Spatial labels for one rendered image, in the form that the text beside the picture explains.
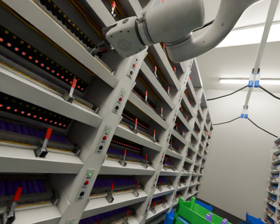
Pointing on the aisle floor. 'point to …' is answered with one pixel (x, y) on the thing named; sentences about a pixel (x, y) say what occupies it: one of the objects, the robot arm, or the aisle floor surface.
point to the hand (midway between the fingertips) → (104, 47)
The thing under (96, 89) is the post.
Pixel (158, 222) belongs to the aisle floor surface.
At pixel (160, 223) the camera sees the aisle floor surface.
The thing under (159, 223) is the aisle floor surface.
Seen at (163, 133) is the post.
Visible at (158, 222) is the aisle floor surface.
